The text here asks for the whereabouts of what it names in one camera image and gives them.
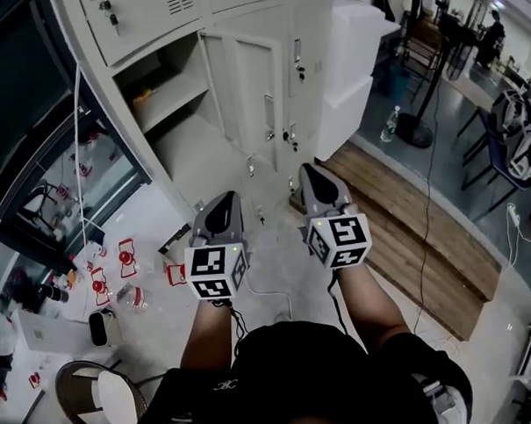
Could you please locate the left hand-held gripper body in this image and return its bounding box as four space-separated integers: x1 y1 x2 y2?
180 189 253 303

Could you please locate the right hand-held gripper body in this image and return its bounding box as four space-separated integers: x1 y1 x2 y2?
297 159 375 273

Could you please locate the grey metal locker door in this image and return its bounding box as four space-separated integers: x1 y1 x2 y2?
197 27 283 175

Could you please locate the person's left forearm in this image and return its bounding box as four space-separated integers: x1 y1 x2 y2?
176 298 236 375

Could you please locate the person's right forearm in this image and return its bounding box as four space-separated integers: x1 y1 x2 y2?
332 261 414 359

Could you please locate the grey metal locker cabinet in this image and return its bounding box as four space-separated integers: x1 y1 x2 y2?
48 0 347 228

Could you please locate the red white floor packet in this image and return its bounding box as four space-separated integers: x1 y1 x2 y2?
165 262 188 287
90 266 113 306
118 237 140 279

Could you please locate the wooden plank platform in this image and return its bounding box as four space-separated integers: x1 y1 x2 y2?
287 133 506 349

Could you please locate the crushed clear plastic bottle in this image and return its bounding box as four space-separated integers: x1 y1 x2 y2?
116 281 153 314

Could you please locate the clear plastic water bottle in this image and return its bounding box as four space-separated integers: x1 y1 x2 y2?
377 105 403 144

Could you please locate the black oval speaker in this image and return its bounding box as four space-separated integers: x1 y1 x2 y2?
88 310 110 347

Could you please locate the black floor fan stand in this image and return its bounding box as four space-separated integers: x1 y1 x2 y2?
389 0 448 150

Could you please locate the person's black clothing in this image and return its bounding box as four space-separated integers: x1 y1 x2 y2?
124 313 474 424

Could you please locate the flat white box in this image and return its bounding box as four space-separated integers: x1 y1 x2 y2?
16 303 96 358

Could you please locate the dark blue chair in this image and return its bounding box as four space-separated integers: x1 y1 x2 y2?
455 102 531 213

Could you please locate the round brown stool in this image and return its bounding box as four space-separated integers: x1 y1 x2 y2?
54 357 149 424

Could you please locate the person's grey white shoe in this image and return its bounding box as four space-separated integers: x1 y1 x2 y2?
420 372 472 424

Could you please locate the white headset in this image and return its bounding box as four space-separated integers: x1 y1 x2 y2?
490 87 531 136
506 126 531 182

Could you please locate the black framed glass cabinet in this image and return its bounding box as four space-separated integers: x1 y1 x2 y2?
0 0 157 277

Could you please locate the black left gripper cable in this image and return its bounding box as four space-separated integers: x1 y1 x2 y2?
211 298 249 357

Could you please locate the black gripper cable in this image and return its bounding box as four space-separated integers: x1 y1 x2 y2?
326 268 349 336
211 298 249 357

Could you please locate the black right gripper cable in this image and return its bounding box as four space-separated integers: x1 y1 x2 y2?
326 268 349 336

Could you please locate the white floor cable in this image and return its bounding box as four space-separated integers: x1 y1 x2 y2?
243 274 296 325

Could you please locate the long black floor cable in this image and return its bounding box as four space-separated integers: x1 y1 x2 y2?
401 80 452 335

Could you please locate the hanging white cable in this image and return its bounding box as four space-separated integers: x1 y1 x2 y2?
70 60 93 260

